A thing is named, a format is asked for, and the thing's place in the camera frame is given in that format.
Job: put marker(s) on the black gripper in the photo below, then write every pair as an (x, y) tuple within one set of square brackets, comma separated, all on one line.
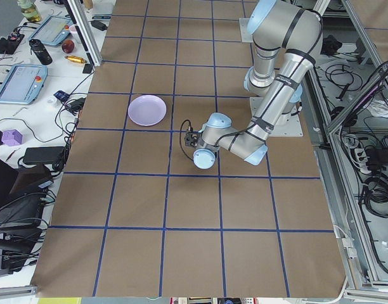
[(196, 146)]

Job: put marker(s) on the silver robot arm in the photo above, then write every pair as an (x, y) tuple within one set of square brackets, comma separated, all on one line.
[(287, 41)]

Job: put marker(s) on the purple plate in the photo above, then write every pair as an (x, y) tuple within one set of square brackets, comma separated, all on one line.
[(147, 110)]

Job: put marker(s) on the white pink cup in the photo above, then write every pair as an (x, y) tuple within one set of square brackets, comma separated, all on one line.
[(72, 30)]

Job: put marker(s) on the black power adapter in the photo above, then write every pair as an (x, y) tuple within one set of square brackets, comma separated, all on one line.
[(44, 155)]

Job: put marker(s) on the red apple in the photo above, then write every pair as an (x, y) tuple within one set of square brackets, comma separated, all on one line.
[(67, 46)]

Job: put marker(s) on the far blue teach pendant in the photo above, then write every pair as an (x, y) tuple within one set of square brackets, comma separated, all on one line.
[(52, 31)]

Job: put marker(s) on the blue teach pendant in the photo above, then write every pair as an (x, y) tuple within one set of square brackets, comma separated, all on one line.
[(52, 31), (23, 84)]

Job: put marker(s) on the near blue teach pendant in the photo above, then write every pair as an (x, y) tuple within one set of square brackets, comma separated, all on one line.
[(23, 84)]

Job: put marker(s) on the purple plastic block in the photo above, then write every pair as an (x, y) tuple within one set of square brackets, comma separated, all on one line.
[(12, 137)]

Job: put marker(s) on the black water bottle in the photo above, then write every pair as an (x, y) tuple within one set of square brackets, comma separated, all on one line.
[(38, 48)]

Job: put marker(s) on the green drink bottle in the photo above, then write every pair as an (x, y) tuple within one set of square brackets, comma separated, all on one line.
[(29, 11)]

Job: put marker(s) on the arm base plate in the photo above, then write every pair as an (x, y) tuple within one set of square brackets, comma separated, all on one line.
[(288, 125), (246, 37)]

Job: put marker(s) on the aluminium frame post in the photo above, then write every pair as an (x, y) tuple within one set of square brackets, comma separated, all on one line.
[(77, 14)]

